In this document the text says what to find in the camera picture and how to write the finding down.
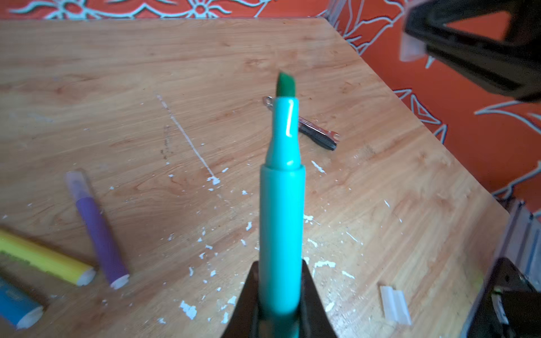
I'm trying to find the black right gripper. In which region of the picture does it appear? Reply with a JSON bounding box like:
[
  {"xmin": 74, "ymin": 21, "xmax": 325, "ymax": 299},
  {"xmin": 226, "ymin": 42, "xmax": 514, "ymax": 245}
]
[{"xmin": 403, "ymin": 1, "xmax": 540, "ymax": 101}]

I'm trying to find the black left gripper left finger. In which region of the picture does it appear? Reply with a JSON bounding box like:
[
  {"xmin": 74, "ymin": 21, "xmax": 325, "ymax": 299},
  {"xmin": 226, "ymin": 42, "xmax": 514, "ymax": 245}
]
[{"xmin": 222, "ymin": 261, "xmax": 259, "ymax": 338}]

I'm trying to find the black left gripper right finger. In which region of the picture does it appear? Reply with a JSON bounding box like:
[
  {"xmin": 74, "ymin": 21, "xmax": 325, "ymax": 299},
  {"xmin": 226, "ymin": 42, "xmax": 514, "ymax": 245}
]
[{"xmin": 300, "ymin": 260, "xmax": 338, "ymax": 338}]

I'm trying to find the purple marker pen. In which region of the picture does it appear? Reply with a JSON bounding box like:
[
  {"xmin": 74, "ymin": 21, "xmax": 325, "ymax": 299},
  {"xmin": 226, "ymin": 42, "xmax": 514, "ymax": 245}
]
[{"xmin": 66, "ymin": 171, "xmax": 130, "ymax": 290}]

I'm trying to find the green marker pen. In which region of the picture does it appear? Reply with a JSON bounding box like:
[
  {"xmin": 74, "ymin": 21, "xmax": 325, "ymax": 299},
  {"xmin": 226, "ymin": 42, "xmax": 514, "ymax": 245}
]
[{"xmin": 259, "ymin": 73, "xmax": 306, "ymax": 337}]

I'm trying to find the yellow highlighter pen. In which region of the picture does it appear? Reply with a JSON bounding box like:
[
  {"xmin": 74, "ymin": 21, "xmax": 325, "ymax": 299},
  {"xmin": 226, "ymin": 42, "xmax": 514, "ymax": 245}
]
[{"xmin": 1, "ymin": 230, "xmax": 97, "ymax": 287}]

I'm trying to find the blue marker pen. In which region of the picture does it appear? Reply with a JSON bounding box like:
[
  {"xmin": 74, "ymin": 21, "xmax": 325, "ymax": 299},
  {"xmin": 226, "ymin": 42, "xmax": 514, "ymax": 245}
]
[{"xmin": 1, "ymin": 278, "xmax": 44, "ymax": 330}]

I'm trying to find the clear pen cap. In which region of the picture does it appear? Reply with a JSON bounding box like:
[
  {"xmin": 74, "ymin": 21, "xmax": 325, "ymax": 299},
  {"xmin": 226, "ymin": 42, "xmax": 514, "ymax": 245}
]
[
  {"xmin": 380, "ymin": 286, "xmax": 412, "ymax": 326},
  {"xmin": 400, "ymin": 32, "xmax": 426, "ymax": 62}
]

